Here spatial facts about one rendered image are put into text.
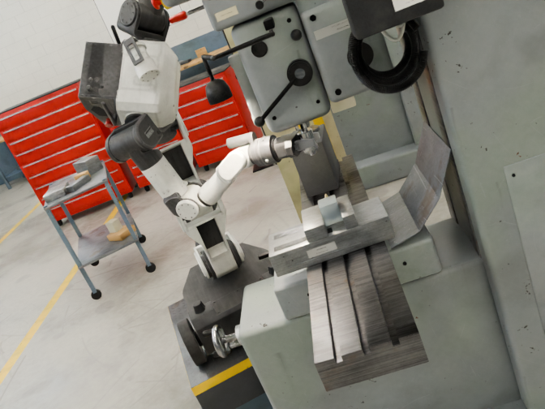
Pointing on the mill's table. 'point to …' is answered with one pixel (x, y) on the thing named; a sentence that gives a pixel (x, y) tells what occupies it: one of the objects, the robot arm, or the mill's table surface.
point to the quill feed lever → (304, 71)
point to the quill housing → (262, 83)
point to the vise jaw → (313, 224)
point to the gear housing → (237, 10)
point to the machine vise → (281, 254)
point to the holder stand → (319, 165)
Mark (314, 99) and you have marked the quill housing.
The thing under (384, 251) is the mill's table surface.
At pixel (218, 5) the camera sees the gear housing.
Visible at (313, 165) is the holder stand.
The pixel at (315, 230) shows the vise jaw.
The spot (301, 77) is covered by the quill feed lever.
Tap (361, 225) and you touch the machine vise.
